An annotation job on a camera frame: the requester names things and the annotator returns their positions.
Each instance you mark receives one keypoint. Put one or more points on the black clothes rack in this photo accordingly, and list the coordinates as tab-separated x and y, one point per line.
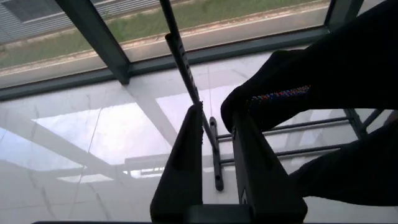
182	59

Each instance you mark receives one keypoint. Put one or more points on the black garment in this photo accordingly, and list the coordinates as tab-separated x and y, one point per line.
342	62

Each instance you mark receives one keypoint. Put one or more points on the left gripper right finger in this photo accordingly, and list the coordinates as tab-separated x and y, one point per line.
264	180

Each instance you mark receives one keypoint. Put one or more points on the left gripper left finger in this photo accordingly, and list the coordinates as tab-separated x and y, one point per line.
183	174

